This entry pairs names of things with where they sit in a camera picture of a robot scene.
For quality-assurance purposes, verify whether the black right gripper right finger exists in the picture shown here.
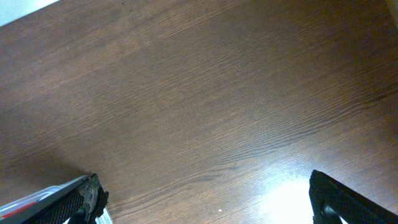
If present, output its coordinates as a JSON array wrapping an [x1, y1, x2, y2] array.
[[309, 170, 397, 224]]

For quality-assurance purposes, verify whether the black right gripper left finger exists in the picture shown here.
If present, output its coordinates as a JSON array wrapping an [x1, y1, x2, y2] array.
[[0, 173, 109, 224]]

